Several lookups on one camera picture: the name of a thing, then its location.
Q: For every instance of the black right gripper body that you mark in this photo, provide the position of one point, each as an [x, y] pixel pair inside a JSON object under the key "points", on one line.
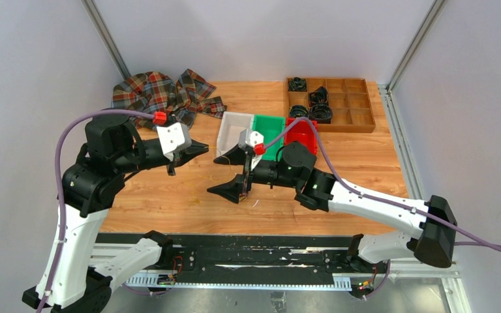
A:
{"points": [[254, 176]]}

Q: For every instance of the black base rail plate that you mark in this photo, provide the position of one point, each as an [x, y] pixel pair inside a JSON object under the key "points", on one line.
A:
{"points": [[261, 262]]}

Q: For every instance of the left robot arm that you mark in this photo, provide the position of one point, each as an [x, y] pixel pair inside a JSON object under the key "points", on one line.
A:
{"points": [[119, 144]]}

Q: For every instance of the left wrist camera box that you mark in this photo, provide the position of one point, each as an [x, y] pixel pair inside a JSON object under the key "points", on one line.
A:
{"points": [[173, 138]]}

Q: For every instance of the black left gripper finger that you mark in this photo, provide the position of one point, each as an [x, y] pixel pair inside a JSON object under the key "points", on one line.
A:
{"points": [[197, 148], [182, 158]]}

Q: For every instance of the red plastic bin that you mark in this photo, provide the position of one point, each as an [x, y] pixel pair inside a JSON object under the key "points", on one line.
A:
{"points": [[302, 133]]}

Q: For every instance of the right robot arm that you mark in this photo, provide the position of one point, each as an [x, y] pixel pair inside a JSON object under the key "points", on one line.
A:
{"points": [[423, 229]]}

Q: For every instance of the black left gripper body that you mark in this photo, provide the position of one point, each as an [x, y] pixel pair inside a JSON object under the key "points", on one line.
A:
{"points": [[171, 163]]}

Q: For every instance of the white plastic bin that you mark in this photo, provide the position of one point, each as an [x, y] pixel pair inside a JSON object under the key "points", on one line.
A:
{"points": [[232, 124]]}

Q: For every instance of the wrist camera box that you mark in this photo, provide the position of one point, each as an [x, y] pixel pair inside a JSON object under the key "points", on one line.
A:
{"points": [[248, 140], [173, 138]]}

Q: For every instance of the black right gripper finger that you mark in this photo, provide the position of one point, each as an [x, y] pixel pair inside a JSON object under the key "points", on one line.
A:
{"points": [[235, 156], [233, 191]]}

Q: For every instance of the green plastic bin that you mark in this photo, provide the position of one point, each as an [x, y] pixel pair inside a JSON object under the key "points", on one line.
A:
{"points": [[269, 127]]}

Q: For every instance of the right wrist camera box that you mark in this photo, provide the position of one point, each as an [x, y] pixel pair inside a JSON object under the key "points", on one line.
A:
{"points": [[248, 140]]}

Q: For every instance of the plaid flannel shirt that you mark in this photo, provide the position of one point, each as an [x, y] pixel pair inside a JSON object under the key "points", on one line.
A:
{"points": [[151, 92]]}

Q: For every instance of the wooden compartment tray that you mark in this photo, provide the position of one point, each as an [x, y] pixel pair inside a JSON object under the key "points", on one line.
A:
{"points": [[336, 104]]}

